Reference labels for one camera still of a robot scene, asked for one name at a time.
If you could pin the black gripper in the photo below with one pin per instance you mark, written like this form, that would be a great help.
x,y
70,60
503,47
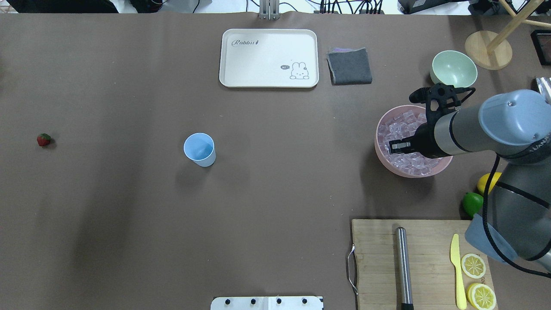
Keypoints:
x,y
423,140

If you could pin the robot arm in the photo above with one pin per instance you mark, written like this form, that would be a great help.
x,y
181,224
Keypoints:
x,y
513,226

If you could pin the pink bowl of ice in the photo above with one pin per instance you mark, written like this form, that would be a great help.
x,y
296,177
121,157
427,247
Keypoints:
x,y
399,123

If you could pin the steel ice scoop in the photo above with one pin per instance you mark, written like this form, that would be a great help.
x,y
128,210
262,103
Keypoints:
x,y
543,85

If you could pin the light blue plastic cup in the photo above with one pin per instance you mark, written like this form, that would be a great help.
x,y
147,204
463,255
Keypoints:
x,y
200,148

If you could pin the yellow lemon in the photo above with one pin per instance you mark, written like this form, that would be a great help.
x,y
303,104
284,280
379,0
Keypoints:
x,y
483,181

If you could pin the green lime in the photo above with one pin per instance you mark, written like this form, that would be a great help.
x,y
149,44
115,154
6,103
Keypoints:
x,y
472,203

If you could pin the green bowl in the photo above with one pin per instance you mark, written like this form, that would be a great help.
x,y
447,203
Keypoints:
x,y
453,68

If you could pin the grey folded cloth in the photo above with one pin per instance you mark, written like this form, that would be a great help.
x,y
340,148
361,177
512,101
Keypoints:
x,y
349,66

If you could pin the yellow plastic knife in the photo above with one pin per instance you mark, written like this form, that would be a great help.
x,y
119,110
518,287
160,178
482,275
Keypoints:
x,y
454,256

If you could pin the steel muddler rod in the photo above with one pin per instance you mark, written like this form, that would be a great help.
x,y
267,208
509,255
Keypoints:
x,y
404,270

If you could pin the wooden mug tree stand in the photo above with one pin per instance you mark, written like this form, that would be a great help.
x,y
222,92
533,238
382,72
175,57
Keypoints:
x,y
491,50

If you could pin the wooden cutting board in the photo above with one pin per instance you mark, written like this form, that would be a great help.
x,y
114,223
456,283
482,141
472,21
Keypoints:
x,y
432,273

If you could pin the lemon slice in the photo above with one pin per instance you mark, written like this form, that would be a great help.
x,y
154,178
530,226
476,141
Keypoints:
x,y
481,297
473,266

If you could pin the black glass tray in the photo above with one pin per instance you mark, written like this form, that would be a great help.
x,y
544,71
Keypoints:
x,y
541,40

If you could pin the cream rabbit tray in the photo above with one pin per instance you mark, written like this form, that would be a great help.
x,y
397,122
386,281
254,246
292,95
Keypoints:
x,y
269,58

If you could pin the red strawberry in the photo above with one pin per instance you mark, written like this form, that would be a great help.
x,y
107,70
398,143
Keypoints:
x,y
44,140

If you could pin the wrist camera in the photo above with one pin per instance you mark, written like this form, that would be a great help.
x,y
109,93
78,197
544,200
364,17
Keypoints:
x,y
446,96

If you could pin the aluminium frame post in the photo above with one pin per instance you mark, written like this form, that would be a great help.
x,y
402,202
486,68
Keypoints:
x,y
269,9

